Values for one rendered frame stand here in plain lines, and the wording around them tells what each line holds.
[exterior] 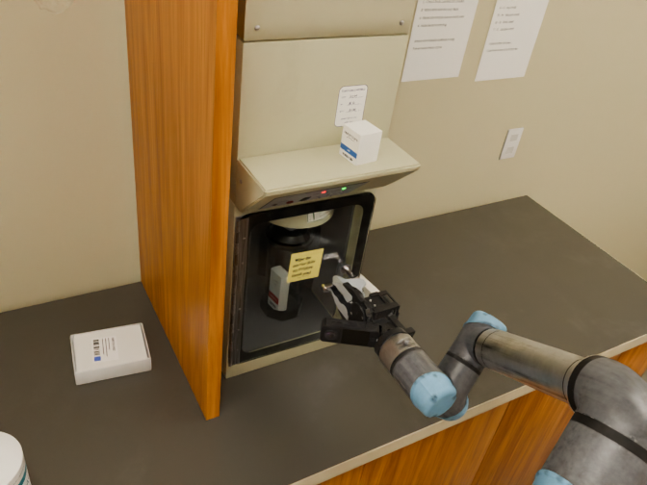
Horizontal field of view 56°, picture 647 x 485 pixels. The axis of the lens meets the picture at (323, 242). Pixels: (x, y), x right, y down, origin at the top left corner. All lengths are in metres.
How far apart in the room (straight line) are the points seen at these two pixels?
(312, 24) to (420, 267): 1.00
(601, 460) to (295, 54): 0.74
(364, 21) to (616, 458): 0.76
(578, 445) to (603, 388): 0.09
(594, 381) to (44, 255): 1.23
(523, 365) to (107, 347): 0.89
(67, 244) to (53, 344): 0.24
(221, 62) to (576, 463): 0.71
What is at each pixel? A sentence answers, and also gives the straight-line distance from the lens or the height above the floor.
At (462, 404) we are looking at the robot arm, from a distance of 1.25.
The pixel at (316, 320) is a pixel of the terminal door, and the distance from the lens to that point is 1.42.
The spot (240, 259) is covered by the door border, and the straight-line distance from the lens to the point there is 1.20.
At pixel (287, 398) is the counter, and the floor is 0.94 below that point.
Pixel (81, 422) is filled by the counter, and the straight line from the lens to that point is 1.40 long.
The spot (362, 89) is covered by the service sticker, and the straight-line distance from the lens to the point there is 1.15.
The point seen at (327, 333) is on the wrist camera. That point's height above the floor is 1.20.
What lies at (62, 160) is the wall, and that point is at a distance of 1.49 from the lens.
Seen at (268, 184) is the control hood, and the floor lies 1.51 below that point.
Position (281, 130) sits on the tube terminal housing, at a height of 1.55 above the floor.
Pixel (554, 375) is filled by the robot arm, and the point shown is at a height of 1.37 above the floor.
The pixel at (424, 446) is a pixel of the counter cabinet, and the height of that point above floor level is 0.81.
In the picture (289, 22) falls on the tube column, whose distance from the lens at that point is 1.03.
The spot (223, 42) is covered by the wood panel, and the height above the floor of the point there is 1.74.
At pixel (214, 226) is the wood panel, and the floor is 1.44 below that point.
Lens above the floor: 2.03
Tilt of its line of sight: 35 degrees down
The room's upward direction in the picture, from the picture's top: 9 degrees clockwise
